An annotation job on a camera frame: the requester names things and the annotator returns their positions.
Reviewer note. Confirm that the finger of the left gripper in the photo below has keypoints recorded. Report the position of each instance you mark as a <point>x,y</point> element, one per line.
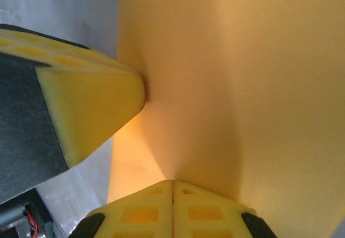
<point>89,100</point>

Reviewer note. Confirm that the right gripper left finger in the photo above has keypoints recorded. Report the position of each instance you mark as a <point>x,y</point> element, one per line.
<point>134,213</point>

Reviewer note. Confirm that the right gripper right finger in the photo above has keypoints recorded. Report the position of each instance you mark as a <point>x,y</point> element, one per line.
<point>213,213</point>

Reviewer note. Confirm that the orange paper sheet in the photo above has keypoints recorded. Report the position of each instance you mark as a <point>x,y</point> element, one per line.
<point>242,87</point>

